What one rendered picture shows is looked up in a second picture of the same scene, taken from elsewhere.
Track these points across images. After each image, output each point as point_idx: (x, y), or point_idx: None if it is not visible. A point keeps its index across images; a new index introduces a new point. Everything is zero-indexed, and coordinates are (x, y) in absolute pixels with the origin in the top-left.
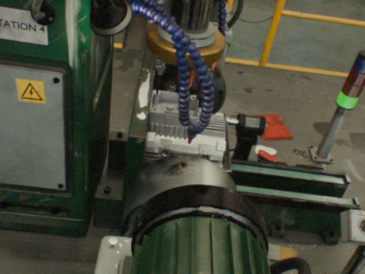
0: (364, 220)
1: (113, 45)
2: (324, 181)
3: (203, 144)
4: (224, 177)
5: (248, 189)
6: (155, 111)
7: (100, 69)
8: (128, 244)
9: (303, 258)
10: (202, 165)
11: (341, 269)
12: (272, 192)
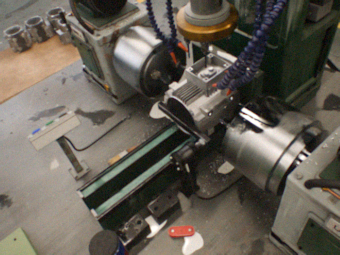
0: (64, 113)
1: (286, 48)
2: (111, 197)
3: (179, 86)
4: (138, 55)
5: (154, 143)
6: (208, 55)
7: (248, 25)
8: (143, 12)
9: (75, 13)
10: (150, 44)
11: (82, 181)
12: (140, 154)
